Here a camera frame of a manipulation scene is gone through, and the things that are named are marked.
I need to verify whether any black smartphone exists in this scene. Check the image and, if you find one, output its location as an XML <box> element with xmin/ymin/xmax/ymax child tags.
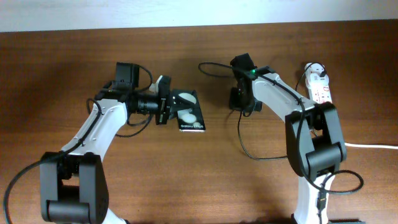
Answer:
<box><xmin>171</xmin><ymin>90</ymin><xmax>206</xmax><ymax>133</ymax></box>

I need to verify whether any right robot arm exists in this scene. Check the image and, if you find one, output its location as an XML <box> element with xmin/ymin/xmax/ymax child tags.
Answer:
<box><xmin>229</xmin><ymin>54</ymin><xmax>347</xmax><ymax>223</ymax></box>

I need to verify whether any white charger plug adapter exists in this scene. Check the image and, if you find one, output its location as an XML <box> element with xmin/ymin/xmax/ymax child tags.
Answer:
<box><xmin>305</xmin><ymin>62</ymin><xmax>329</xmax><ymax>89</ymax></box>

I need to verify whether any white power strip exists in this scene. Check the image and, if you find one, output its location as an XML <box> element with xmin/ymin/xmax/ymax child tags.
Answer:
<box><xmin>308</xmin><ymin>84</ymin><xmax>332</xmax><ymax>104</ymax></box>

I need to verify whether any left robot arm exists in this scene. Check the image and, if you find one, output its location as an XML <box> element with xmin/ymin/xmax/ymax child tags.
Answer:
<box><xmin>40</xmin><ymin>62</ymin><xmax>205</xmax><ymax>223</ymax></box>

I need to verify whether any black charger cable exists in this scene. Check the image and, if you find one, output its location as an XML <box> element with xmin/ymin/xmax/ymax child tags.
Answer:
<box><xmin>237</xmin><ymin>62</ymin><xmax>327</xmax><ymax>161</ymax></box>

